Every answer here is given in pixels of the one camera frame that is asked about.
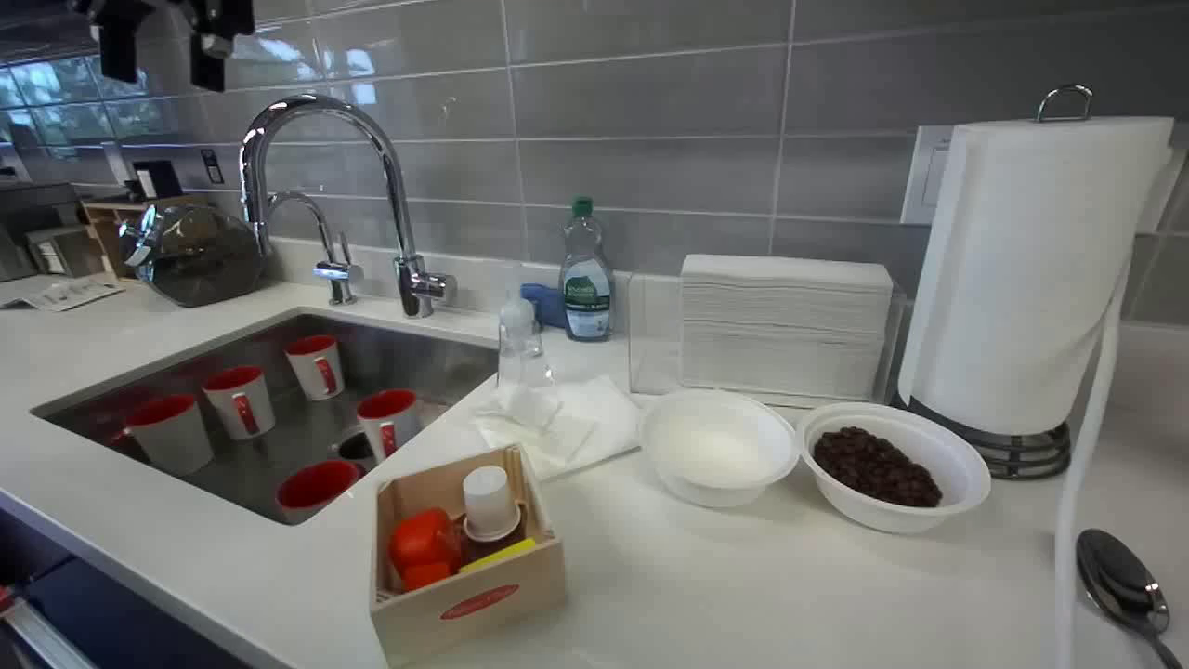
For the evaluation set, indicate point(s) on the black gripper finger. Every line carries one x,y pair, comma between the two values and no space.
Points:
125,38
216,38

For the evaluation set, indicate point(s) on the roasted coffee beans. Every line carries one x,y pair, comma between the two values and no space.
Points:
875,467

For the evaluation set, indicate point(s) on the white foam bowl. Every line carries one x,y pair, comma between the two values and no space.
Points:
718,446
957,471

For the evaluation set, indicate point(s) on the small framed picture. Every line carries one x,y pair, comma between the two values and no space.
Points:
62,250

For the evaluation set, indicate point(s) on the dark glass pot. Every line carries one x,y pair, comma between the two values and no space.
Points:
198,260

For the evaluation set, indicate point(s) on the white paper card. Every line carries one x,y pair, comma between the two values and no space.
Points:
76,295

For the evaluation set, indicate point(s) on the tall chrome faucet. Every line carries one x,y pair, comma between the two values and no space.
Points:
403,224

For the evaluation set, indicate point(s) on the small chrome side faucet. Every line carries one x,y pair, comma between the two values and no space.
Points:
337,279

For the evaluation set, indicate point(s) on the red and white cup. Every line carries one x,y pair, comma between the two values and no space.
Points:
317,369
168,433
317,483
238,401
386,425

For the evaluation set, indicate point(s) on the stainless steel sink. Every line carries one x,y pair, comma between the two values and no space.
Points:
415,358

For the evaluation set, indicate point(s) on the blue sponge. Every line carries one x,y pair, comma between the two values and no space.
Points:
540,303

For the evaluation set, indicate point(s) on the green-capped dish soap bottle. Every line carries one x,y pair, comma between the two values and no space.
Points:
584,290

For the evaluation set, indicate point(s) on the white cloth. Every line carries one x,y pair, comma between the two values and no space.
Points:
594,415

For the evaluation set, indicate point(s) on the white-capped brown bottle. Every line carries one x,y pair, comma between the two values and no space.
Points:
489,503

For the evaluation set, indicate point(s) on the orange toy bottle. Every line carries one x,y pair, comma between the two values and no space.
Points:
422,547

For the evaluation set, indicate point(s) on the dark blue cabinet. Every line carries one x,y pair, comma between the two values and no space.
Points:
99,618

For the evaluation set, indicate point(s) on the yellow toy block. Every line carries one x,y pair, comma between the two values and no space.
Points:
503,556

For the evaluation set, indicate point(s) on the wooden toy crate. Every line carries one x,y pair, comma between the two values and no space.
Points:
468,612

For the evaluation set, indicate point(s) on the white napkin stack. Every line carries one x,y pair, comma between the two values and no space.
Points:
781,322

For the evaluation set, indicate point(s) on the white paper towel roll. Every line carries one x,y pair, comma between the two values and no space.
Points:
1017,271

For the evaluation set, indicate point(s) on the shiny metal spoon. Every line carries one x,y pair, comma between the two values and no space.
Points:
1118,577

